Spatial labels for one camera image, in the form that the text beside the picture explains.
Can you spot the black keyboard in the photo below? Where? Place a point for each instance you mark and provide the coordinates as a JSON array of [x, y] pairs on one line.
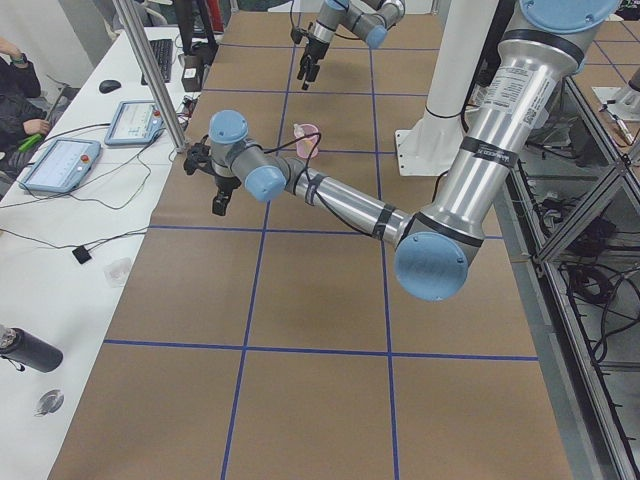
[[162, 50]]

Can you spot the aluminium frame post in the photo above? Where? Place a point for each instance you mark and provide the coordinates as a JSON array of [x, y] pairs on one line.
[[140, 45]]

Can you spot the far teach pendant tablet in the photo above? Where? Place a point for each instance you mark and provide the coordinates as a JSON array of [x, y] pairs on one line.
[[135, 123]]

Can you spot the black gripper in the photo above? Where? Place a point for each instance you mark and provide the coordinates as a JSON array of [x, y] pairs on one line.
[[224, 183], [314, 51]]

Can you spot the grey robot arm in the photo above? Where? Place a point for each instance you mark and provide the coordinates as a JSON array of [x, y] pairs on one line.
[[544, 42], [372, 28]]

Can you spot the black computer mouse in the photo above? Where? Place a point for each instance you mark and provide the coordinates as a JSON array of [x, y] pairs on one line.
[[108, 86]]

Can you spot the black cardboard box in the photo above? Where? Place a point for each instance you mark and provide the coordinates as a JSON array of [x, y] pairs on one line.
[[192, 73]]

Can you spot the near teach pendant tablet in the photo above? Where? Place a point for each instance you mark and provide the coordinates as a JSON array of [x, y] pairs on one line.
[[63, 165]]

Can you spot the small black puck device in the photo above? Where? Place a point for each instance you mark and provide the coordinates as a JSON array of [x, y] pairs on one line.
[[81, 254]]

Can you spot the teach pendant tablet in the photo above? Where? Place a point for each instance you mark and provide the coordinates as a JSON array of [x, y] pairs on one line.
[[135, 123], [63, 165]]

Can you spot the black water bottle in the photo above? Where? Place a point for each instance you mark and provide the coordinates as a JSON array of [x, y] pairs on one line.
[[25, 350]]

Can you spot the pink mesh pen holder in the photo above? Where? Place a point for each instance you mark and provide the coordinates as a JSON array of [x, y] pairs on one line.
[[306, 145]]

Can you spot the seated person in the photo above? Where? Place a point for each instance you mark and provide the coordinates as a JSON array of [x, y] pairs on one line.
[[20, 118]]

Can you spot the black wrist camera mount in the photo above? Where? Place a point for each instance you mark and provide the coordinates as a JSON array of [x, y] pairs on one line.
[[198, 158]]

